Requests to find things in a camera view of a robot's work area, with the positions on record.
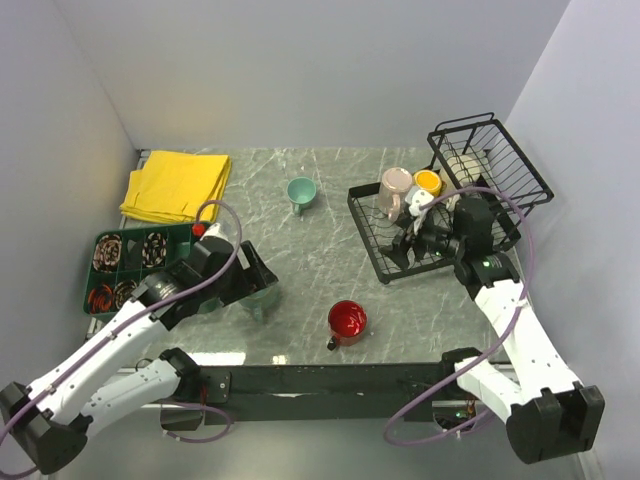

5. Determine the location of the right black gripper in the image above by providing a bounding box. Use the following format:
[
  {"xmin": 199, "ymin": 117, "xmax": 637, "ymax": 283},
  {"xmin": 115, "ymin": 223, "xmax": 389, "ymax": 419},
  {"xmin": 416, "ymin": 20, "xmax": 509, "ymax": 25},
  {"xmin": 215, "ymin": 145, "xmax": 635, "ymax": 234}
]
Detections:
[{"xmin": 377, "ymin": 210, "xmax": 465, "ymax": 271}]

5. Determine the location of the grey-green glazed mug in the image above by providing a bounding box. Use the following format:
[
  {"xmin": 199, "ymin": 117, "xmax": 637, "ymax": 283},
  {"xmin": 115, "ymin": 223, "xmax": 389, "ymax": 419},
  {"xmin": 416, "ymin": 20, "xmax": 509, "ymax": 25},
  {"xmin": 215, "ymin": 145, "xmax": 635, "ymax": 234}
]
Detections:
[{"xmin": 239, "ymin": 284, "xmax": 279, "ymax": 323}]

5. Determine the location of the pink mug dark interior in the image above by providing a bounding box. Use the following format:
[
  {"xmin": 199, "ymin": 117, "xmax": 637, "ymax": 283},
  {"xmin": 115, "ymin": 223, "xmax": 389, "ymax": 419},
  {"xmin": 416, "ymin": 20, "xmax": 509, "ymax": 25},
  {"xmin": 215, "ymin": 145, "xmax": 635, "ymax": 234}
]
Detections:
[{"xmin": 378, "ymin": 167, "xmax": 414, "ymax": 222}]

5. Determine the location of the yellow mug black handle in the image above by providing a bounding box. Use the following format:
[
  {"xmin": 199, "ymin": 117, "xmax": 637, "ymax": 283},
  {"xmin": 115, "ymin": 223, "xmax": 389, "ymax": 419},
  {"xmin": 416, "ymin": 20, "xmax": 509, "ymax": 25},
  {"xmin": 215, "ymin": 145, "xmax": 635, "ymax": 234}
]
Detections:
[{"xmin": 413, "ymin": 169, "xmax": 444, "ymax": 197}]

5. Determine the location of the cream floral mug green interior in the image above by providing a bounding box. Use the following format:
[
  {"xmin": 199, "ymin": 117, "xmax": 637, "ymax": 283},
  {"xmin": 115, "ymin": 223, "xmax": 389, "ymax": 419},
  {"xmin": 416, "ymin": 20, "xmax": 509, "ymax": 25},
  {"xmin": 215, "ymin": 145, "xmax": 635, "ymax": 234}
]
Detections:
[{"xmin": 446, "ymin": 155, "xmax": 482, "ymax": 188}]

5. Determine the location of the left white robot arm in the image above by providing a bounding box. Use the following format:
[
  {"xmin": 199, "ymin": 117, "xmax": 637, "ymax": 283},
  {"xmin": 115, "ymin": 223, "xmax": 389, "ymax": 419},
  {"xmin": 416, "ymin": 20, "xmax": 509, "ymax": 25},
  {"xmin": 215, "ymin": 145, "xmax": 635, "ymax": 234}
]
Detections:
[{"xmin": 1, "ymin": 235, "xmax": 278, "ymax": 474}]

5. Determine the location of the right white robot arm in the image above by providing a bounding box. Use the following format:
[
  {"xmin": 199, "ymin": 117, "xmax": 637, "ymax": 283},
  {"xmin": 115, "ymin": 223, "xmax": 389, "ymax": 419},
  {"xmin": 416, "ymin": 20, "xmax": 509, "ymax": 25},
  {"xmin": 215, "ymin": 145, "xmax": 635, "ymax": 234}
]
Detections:
[{"xmin": 383, "ymin": 196, "xmax": 605, "ymax": 464}]

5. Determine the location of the small teal cup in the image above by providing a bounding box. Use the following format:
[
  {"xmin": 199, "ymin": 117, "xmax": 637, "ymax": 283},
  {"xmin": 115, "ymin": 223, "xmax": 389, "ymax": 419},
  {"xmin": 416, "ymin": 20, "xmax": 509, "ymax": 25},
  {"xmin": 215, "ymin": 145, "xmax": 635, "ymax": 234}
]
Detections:
[{"xmin": 286, "ymin": 177, "xmax": 317, "ymax": 216}]

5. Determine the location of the green compartment tray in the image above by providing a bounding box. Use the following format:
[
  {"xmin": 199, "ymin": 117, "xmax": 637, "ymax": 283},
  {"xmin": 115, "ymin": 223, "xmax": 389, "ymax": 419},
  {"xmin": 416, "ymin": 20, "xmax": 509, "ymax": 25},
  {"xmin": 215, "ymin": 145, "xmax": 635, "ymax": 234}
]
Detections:
[{"xmin": 83, "ymin": 223, "xmax": 195, "ymax": 320}]

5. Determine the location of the striped coil top middle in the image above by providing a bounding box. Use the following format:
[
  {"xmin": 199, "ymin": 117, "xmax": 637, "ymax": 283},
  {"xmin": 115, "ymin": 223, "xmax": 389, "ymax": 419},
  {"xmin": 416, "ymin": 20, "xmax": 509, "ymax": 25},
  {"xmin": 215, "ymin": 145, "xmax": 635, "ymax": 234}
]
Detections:
[{"xmin": 142, "ymin": 232, "xmax": 167, "ymax": 268}]

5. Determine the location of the striped coil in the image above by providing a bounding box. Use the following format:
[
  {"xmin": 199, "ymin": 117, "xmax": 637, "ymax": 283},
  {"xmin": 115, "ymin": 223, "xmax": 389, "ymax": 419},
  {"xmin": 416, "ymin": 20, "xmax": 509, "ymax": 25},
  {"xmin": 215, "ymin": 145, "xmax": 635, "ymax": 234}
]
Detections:
[
  {"xmin": 92, "ymin": 234, "xmax": 122, "ymax": 272},
  {"xmin": 142, "ymin": 232, "xmax": 167, "ymax": 268}
]

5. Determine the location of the black front base bar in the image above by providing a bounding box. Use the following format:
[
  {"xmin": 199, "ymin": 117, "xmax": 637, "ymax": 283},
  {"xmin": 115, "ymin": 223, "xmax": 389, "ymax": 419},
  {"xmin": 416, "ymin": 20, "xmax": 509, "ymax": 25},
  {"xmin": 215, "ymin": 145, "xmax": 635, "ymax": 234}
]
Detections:
[{"xmin": 201, "ymin": 363, "xmax": 443, "ymax": 422}]

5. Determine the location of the yellow folded cloth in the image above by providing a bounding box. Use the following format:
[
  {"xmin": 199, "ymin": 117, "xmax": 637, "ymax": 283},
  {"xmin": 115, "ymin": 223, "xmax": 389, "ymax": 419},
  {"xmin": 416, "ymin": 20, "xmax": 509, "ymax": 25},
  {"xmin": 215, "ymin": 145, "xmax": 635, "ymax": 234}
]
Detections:
[{"xmin": 120, "ymin": 150, "xmax": 232, "ymax": 224}]

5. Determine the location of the brown coil bottom middle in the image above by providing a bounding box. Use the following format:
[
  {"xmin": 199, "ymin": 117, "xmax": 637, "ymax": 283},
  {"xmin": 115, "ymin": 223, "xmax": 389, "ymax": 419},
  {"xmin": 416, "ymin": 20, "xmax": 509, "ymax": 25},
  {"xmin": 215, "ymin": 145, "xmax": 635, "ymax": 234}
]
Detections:
[{"xmin": 113, "ymin": 280, "xmax": 138, "ymax": 309}]

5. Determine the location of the striped coil top left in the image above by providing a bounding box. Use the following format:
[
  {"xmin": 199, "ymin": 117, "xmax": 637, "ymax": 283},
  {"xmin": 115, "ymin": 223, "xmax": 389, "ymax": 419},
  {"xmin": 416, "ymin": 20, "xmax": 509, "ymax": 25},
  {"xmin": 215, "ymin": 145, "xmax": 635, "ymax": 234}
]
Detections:
[{"xmin": 92, "ymin": 234, "xmax": 122, "ymax": 272}]

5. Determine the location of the orange black coil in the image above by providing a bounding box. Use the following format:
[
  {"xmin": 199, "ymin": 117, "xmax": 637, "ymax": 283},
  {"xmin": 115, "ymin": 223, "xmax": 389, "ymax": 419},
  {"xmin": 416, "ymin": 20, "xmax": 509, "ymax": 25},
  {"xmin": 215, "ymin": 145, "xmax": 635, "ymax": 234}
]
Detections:
[{"xmin": 87, "ymin": 283, "xmax": 114, "ymax": 315}]

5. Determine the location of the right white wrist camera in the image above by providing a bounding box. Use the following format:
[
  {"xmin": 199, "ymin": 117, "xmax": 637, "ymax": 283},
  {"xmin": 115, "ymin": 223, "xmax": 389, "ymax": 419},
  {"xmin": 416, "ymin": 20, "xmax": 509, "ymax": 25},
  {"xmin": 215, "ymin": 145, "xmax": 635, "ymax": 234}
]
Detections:
[{"xmin": 404, "ymin": 185, "xmax": 435, "ymax": 220}]

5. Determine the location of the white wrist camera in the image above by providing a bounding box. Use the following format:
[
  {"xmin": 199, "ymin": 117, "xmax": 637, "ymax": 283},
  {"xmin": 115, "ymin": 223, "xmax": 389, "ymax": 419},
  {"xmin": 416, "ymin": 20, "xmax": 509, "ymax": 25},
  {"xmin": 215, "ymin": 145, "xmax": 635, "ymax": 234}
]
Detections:
[
  {"xmin": 191, "ymin": 222, "xmax": 229, "ymax": 243},
  {"xmin": 404, "ymin": 185, "xmax": 435, "ymax": 220}
]

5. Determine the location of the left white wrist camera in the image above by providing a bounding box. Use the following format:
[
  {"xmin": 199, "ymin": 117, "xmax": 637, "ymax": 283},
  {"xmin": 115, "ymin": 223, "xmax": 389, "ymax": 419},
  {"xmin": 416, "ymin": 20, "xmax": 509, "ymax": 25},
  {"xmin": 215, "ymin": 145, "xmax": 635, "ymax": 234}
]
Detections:
[{"xmin": 191, "ymin": 222, "xmax": 229, "ymax": 243}]

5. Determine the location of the red mug black handle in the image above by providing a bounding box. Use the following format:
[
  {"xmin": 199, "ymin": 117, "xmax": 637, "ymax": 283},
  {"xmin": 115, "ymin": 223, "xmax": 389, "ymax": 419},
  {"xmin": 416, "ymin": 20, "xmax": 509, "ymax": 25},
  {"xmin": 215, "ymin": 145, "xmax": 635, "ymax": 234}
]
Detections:
[{"xmin": 327, "ymin": 300, "xmax": 368, "ymax": 351}]

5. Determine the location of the black wire dish rack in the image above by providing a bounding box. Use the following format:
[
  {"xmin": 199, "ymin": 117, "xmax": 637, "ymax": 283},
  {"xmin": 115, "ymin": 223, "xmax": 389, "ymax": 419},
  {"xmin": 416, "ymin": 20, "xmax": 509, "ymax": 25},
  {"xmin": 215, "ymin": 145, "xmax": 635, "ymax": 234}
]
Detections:
[{"xmin": 347, "ymin": 112, "xmax": 555, "ymax": 288}]

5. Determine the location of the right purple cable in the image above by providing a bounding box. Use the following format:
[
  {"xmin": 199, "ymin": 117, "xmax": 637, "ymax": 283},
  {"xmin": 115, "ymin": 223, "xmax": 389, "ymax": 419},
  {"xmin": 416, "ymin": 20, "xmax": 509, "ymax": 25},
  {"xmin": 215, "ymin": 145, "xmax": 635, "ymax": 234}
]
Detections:
[{"xmin": 382, "ymin": 185, "xmax": 539, "ymax": 447}]

